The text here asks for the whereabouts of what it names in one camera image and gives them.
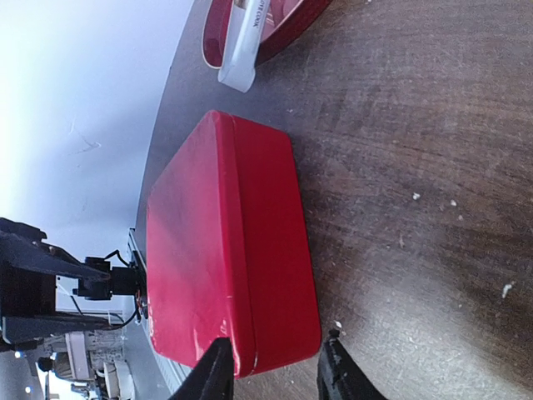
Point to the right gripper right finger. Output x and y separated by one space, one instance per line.
339 377

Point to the round red tray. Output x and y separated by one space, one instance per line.
285 22

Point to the metal serving tongs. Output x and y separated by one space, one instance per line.
244 34

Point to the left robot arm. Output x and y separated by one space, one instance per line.
29 271

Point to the red box lid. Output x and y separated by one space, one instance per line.
196 264

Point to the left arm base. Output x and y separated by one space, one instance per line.
123 279

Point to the red chocolate box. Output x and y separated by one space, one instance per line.
282 289

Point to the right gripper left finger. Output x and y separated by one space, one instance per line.
213 376

